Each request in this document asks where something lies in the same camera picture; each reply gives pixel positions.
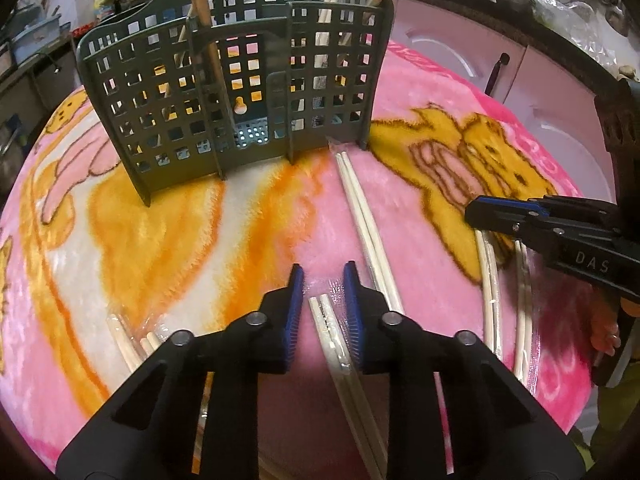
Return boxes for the dark green utensil caddy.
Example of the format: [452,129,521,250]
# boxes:
[77,0,394,202]

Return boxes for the pink cartoon fleece blanket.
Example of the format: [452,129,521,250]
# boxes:
[1,44,577,467]

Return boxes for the chopsticks pair long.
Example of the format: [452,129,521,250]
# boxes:
[329,140,405,314]

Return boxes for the brown chopsticks in caddy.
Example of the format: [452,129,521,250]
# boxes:
[164,0,237,116]

